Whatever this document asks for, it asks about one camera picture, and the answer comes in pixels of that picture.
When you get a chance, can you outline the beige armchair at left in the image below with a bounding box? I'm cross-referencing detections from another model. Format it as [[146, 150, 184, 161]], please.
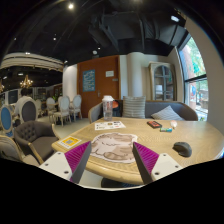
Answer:
[[0, 134, 41, 168]]

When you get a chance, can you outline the grey sofa bench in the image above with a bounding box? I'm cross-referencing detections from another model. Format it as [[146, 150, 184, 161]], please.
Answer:
[[88, 100, 198, 123]]

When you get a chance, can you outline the blue wall poster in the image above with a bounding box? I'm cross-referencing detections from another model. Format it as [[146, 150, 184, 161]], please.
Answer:
[[83, 70, 95, 92]]

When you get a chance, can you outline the white printed menu card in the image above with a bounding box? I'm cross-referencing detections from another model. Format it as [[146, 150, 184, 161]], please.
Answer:
[[95, 121, 125, 130]]

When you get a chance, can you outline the white dining chair right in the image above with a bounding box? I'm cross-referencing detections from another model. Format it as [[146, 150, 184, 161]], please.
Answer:
[[69, 95, 82, 118]]

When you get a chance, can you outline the large window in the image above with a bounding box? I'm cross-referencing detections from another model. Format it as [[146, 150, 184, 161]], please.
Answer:
[[178, 34, 209, 121]]

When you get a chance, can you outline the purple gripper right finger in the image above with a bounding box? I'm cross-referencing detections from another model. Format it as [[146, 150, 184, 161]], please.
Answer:
[[132, 141, 184, 185]]

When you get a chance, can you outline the dark grey computer mouse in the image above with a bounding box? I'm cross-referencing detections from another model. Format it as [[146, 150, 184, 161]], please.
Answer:
[[173, 142, 192, 157]]

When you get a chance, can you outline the green small tube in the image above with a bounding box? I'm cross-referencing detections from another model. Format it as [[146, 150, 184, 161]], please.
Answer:
[[160, 128, 173, 132]]

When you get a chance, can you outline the gold chandelier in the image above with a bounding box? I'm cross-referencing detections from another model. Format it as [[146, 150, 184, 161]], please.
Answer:
[[20, 76, 33, 88]]

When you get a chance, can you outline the clear plastic tumbler bottle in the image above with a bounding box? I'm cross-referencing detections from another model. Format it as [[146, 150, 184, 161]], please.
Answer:
[[102, 95, 114, 121]]

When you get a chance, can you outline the yellow QR code sticker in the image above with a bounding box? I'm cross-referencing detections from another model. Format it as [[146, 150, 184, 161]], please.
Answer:
[[58, 136, 81, 149]]

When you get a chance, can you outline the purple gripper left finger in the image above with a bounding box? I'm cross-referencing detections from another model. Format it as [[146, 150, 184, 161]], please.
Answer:
[[39, 140, 93, 185]]

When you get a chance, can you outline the small white object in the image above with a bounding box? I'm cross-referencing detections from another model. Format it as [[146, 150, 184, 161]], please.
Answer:
[[170, 120, 177, 129]]

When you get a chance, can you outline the brown wooden door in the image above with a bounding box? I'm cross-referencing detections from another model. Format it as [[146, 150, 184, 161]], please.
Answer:
[[77, 56, 120, 118]]

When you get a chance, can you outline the striped grey cushion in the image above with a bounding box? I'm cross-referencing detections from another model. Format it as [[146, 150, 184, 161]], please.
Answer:
[[122, 96, 146, 118]]

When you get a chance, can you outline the white dining chair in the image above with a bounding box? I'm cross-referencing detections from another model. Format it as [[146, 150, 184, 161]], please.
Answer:
[[54, 96, 70, 125], [69, 95, 82, 118]]

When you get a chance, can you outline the light grey cushion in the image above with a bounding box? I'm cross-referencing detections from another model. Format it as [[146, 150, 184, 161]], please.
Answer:
[[151, 106, 182, 121]]

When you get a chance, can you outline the grey back white chair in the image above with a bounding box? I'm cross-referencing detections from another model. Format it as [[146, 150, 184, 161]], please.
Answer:
[[20, 100, 38, 122]]

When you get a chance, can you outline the dark grey tufted armchair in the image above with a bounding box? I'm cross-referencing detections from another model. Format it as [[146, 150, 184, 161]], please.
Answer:
[[14, 121, 59, 164]]

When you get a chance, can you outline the arched glass display cabinet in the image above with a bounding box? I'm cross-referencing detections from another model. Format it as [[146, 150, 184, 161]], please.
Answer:
[[149, 62, 176, 101]]

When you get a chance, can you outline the blue back round chair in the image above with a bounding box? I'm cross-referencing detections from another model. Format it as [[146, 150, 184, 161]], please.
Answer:
[[0, 105, 13, 138]]

